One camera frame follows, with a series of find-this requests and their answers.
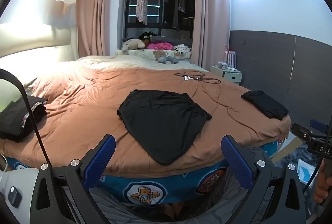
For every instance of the pink cloth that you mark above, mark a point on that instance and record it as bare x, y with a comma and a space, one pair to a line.
160, 46

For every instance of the stack of dark clothes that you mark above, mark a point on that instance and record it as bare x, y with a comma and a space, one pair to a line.
15, 120

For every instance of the white nightstand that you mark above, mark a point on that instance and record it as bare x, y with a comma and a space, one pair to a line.
228, 74

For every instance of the black plush toy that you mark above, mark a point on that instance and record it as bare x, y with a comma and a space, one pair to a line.
146, 35

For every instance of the cream bed sheet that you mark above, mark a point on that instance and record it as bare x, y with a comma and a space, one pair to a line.
124, 63

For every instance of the cream padded headboard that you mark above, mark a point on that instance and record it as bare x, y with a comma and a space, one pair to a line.
33, 37

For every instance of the grey pillow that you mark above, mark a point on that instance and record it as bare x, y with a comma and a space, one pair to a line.
166, 39

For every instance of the white plastic device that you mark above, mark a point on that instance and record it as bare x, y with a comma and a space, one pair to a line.
18, 187

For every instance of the patterned hanging garment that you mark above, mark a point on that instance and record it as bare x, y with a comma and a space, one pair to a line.
142, 3

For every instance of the folded black pants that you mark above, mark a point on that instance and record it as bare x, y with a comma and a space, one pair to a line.
264, 104

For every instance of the beige plush dog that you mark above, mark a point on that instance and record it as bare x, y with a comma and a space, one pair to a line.
132, 44

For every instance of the dark hanging clothes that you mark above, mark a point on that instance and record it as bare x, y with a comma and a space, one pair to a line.
182, 5

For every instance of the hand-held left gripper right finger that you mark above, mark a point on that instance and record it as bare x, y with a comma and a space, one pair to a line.
237, 161

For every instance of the white patterned cloth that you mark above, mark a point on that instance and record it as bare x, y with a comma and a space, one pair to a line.
181, 50

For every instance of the brown blanket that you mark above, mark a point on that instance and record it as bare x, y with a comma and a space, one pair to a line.
90, 115

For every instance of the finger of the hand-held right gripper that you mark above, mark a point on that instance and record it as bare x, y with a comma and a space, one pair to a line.
319, 124

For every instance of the brown teddy bear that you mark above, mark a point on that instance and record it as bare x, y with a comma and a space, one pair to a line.
162, 56

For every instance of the person's right hand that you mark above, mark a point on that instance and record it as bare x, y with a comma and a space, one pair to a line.
321, 187

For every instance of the white paper box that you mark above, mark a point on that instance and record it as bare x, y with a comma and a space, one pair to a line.
306, 170

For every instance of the blue printed bed sheet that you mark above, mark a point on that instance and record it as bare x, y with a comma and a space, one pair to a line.
116, 187

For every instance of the dark window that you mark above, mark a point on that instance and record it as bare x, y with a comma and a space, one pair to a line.
158, 11

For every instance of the black pants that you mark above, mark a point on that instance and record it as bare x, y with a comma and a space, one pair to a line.
264, 104
163, 122

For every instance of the blue grey rug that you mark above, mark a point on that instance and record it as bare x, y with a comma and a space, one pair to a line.
288, 153

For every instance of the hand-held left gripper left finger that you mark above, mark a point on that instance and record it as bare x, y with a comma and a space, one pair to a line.
99, 159

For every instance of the pink curtain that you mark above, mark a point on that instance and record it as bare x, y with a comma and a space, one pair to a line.
96, 11
207, 18

